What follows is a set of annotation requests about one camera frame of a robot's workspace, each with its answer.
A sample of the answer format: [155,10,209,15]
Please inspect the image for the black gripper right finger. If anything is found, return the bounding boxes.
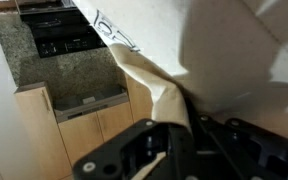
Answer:
[183,96,288,180]

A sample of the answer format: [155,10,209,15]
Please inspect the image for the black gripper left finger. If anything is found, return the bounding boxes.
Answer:
[72,118,198,180]

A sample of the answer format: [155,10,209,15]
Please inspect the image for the white canvas tote bag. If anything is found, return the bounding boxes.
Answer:
[71,0,288,145]

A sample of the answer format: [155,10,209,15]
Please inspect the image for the black kitchen stove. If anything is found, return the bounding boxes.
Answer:
[18,0,109,60]

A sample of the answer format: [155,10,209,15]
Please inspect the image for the small wooden wall cabinet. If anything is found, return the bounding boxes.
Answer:
[13,81,74,180]

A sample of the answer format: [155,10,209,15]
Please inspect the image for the steel range hood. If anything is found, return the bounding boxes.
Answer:
[52,84,131,124]

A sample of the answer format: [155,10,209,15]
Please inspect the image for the wooden wall cabinets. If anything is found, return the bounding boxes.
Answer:
[56,73,155,168]

